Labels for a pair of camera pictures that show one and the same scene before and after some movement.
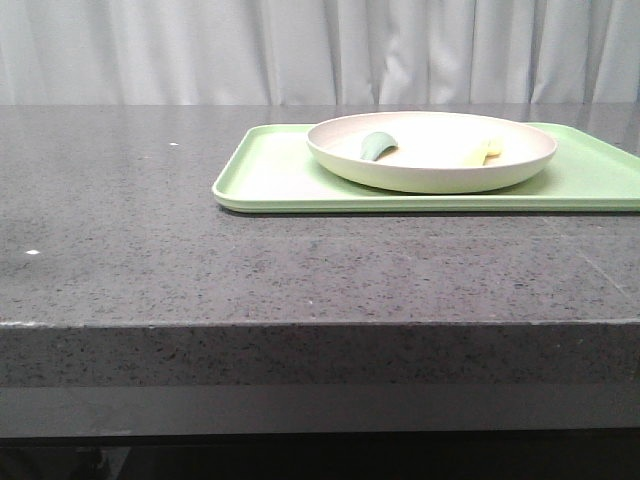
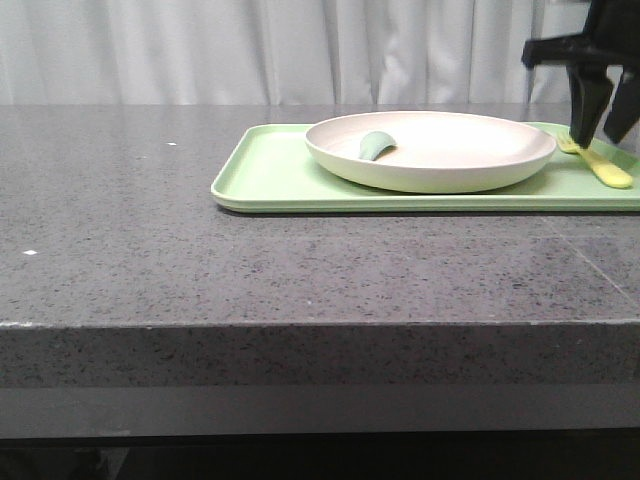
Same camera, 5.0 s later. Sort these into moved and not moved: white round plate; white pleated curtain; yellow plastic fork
Moved: yellow plastic fork
Not moved: white pleated curtain; white round plate
